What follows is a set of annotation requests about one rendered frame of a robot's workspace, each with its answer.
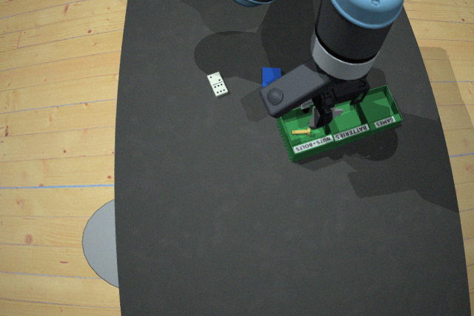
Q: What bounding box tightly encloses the yellow bolt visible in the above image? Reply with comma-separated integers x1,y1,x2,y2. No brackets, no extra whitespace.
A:
292,128,310,135

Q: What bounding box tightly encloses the white domino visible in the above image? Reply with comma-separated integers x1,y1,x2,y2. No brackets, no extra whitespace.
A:
207,72,228,97

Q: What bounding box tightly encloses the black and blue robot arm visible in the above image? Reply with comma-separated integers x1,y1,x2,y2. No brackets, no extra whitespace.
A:
259,0,404,118

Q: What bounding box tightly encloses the green three-compartment bin tray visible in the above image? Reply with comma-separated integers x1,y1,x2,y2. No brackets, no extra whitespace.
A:
277,85,403,163

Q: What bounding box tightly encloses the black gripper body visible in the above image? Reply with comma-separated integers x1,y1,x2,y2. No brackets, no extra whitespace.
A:
312,70,370,112

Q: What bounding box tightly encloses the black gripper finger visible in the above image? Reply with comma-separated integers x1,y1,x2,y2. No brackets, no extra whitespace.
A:
301,99,312,114
307,105,344,130

